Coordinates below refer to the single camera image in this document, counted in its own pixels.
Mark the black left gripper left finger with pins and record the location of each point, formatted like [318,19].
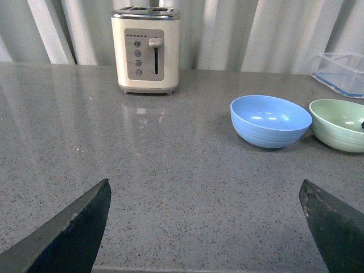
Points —
[69,242]

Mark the light blue bowl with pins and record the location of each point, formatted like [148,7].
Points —
[269,122]

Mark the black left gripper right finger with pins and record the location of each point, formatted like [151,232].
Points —
[336,227]

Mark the cream toaster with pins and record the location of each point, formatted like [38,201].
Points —
[147,45]

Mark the white curtain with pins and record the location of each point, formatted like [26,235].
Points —
[247,36]

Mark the clear plastic food container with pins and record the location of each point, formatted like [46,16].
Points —
[342,72]

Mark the light green bowl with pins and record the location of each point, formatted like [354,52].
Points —
[337,123]

